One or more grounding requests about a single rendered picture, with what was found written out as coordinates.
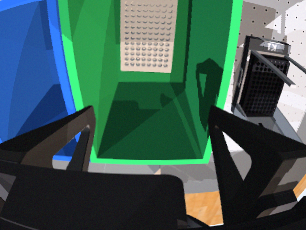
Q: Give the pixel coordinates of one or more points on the green open bin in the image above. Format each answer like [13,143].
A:
[151,118]

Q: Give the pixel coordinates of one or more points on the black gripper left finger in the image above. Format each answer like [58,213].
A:
[38,147]

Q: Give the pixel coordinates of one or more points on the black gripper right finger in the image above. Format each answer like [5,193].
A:
[278,163]

